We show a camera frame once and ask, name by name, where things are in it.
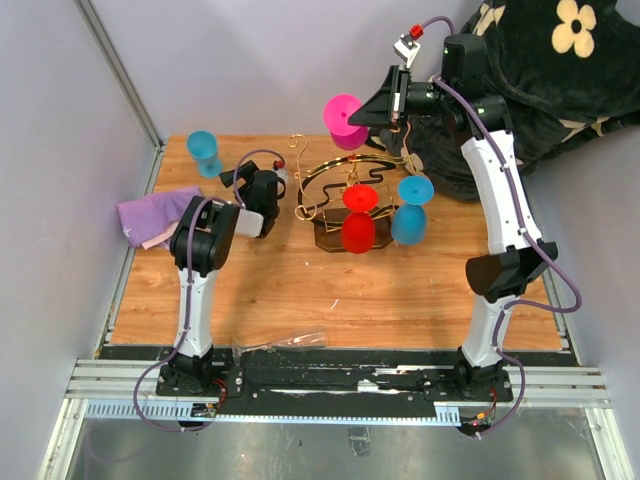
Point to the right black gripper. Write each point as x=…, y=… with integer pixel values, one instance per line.
x=388, y=107

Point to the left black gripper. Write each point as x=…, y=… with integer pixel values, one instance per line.
x=247, y=172

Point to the magenta wine glass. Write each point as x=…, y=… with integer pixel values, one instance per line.
x=336, y=114

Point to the cyan wine glass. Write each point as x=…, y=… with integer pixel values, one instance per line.
x=409, y=224
x=204, y=150

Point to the gold wire wine glass rack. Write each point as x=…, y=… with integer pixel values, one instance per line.
x=381, y=200

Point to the purple cloth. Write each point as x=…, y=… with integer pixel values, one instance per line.
x=146, y=221

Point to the clear wine glass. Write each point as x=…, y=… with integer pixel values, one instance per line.
x=313, y=338

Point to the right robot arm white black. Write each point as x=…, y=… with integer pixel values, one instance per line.
x=481, y=125

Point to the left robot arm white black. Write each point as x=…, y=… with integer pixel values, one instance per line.
x=200, y=247

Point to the red wine glass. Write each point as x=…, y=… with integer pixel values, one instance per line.
x=358, y=229

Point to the black floral plush pillow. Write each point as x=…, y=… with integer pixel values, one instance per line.
x=568, y=70

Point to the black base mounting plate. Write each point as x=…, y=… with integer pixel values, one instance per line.
x=355, y=381

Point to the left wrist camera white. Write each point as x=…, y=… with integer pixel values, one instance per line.
x=279, y=167

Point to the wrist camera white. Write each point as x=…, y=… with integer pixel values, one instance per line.
x=279, y=167
x=407, y=46

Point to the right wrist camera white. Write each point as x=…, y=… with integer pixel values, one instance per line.
x=407, y=46

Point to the aluminium corner rail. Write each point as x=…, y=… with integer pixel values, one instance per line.
x=98, y=31

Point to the slotted grey cable duct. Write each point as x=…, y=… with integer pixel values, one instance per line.
x=194, y=412

